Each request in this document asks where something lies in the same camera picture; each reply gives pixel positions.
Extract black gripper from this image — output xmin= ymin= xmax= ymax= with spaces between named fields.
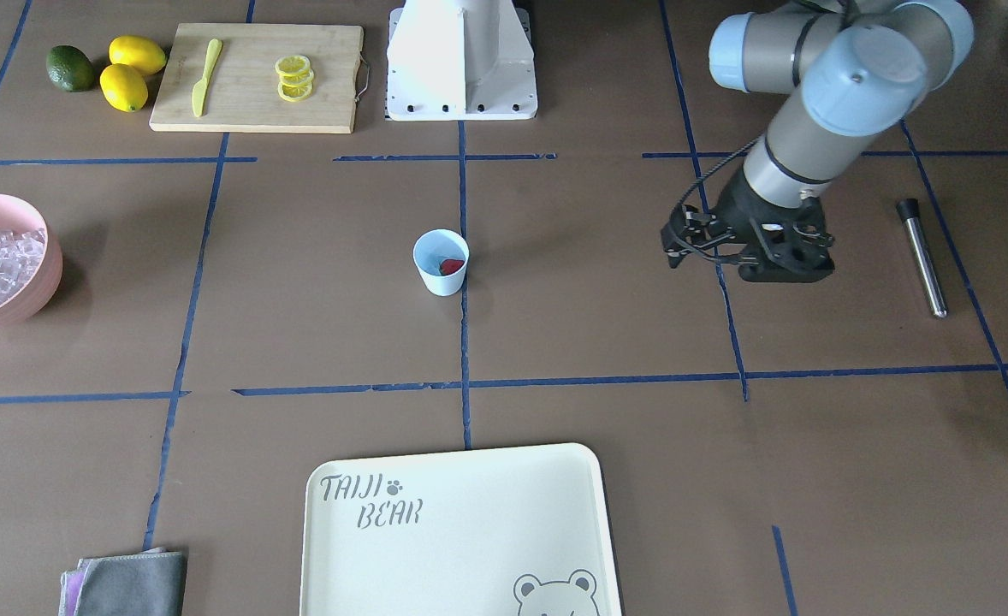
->
xmin=661 ymin=170 xmax=835 ymax=284

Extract steel muddler black tip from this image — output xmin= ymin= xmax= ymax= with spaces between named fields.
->
xmin=895 ymin=198 xmax=949 ymax=319

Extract red strawberry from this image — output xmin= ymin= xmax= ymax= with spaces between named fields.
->
xmin=438 ymin=258 xmax=465 ymax=276

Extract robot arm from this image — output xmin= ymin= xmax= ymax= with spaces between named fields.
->
xmin=661 ymin=1 xmax=975 ymax=283

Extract light blue cup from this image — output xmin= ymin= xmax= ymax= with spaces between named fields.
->
xmin=412 ymin=229 xmax=471 ymax=297

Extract cream bear tray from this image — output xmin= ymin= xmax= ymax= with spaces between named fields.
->
xmin=298 ymin=443 xmax=624 ymax=615

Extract lemon slices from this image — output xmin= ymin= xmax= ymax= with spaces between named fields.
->
xmin=275 ymin=55 xmax=316 ymax=103

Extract wooden cutting board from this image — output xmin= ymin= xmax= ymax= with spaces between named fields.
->
xmin=149 ymin=23 xmax=364 ymax=135

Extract yellow plastic knife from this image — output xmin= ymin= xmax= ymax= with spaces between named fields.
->
xmin=191 ymin=38 xmax=223 ymax=118

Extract yellow lemon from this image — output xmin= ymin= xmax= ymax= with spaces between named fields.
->
xmin=98 ymin=63 xmax=149 ymax=113
xmin=109 ymin=35 xmax=168 ymax=75

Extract grey folded cloth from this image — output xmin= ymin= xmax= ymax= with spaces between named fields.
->
xmin=57 ymin=548 xmax=187 ymax=615

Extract green avocado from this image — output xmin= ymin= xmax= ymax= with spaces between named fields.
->
xmin=45 ymin=45 xmax=97 ymax=93

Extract pink bowl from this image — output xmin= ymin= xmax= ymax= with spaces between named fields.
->
xmin=0 ymin=193 xmax=62 ymax=328

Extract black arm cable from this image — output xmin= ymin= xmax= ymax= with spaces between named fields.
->
xmin=662 ymin=137 xmax=766 ymax=258

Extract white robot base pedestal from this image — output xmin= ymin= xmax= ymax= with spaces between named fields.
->
xmin=384 ymin=1 xmax=539 ymax=122

